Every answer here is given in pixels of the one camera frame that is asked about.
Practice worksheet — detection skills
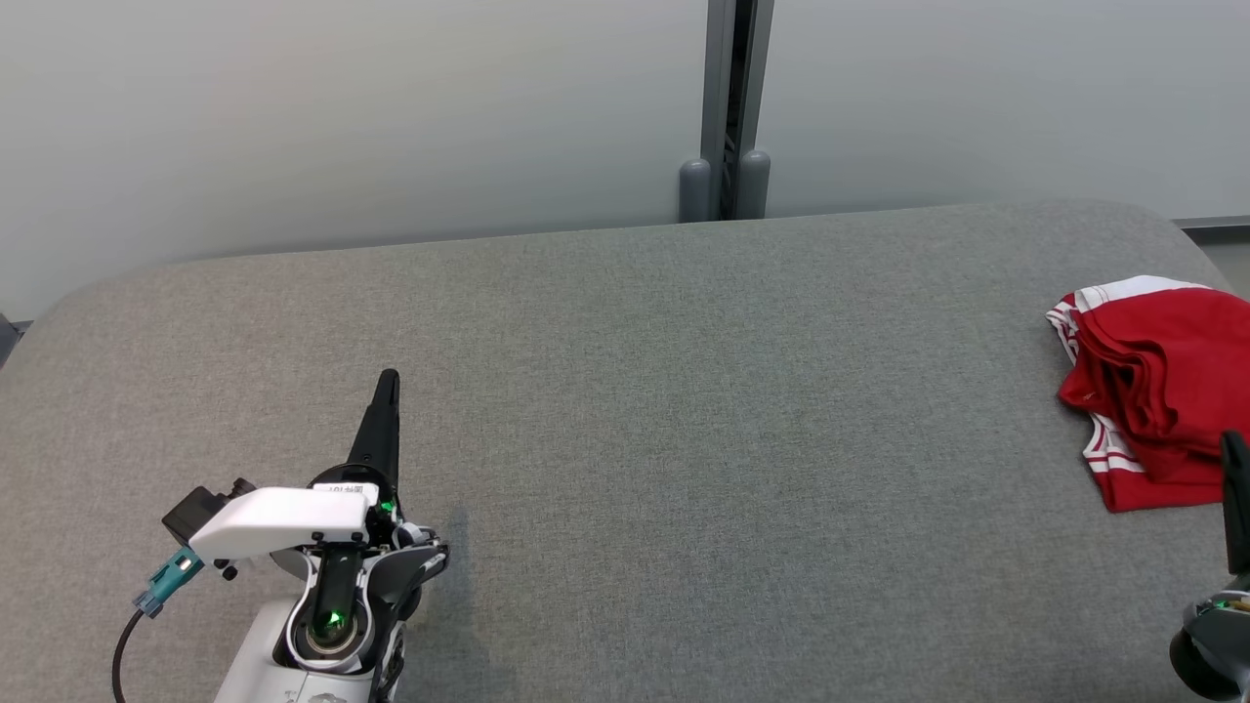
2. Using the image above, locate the grey double partition post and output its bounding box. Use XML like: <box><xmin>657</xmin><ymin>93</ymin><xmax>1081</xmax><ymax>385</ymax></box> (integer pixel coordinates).
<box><xmin>679</xmin><ymin>0</ymin><xmax>777</xmax><ymax>224</ymax></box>

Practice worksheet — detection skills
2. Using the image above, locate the left cable with teal connector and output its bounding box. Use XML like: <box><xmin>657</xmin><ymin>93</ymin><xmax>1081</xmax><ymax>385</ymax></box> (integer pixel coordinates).
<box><xmin>112</xmin><ymin>547</ymin><xmax>206</xmax><ymax>703</ymax></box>

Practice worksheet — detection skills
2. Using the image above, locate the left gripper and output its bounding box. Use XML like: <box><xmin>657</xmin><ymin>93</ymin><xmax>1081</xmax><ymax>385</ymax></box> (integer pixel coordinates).
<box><xmin>190</xmin><ymin>369</ymin><xmax>450</xmax><ymax>626</ymax></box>

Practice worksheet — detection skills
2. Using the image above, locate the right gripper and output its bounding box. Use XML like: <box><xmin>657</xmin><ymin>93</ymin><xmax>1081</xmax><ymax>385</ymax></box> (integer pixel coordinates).
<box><xmin>1170</xmin><ymin>430</ymin><xmax>1250</xmax><ymax>700</ymax></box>

